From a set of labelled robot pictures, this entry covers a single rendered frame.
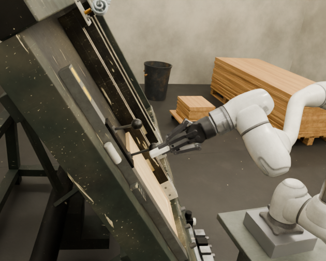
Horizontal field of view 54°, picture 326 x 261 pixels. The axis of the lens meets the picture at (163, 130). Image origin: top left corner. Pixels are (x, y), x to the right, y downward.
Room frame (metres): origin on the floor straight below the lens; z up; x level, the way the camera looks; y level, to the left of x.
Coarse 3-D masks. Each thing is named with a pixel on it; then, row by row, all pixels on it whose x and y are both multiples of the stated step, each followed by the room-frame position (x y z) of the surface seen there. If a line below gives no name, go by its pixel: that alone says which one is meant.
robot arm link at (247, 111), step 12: (240, 96) 1.03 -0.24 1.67; (252, 96) 1.01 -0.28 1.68; (264, 96) 1.01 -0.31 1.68; (228, 108) 1.00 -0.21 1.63; (240, 108) 0.99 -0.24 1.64; (252, 108) 0.98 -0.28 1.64; (264, 108) 0.99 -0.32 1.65; (240, 120) 0.97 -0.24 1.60; (252, 120) 0.96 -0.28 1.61; (264, 120) 0.97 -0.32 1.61; (240, 132) 0.98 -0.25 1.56
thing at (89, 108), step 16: (64, 80) 0.97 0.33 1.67; (80, 80) 1.02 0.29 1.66; (80, 96) 0.98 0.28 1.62; (96, 112) 0.99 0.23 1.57; (96, 128) 0.99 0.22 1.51; (112, 144) 1.00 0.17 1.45; (128, 176) 1.01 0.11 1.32; (144, 192) 1.02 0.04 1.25; (160, 224) 1.03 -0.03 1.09; (176, 240) 1.05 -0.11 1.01; (176, 256) 1.05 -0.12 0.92
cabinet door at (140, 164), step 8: (128, 136) 1.38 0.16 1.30; (128, 144) 1.29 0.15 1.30; (136, 144) 1.43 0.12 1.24; (136, 160) 1.26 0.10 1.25; (144, 160) 1.42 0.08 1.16; (136, 168) 1.16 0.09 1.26; (144, 168) 1.33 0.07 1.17; (144, 176) 1.24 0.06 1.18; (152, 176) 1.39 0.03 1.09; (152, 184) 1.30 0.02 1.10; (152, 192) 1.21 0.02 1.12; (160, 192) 1.38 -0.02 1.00; (160, 200) 1.28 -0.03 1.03; (168, 200) 1.45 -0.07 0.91; (160, 208) 1.19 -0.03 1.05; (168, 208) 1.34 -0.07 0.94; (168, 216) 1.25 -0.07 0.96; (176, 232) 1.22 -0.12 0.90
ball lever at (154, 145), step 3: (150, 144) 1.02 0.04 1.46; (153, 144) 1.01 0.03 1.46; (156, 144) 1.01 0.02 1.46; (150, 147) 1.01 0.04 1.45; (153, 147) 1.00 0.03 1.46; (156, 147) 1.00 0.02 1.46; (144, 150) 1.02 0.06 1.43; (147, 150) 1.02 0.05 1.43; (150, 150) 1.00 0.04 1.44; (129, 153) 1.03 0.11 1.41; (132, 153) 1.03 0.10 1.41; (135, 153) 1.02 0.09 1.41; (138, 153) 1.02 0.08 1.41; (129, 156) 1.02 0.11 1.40; (132, 156) 1.03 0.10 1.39
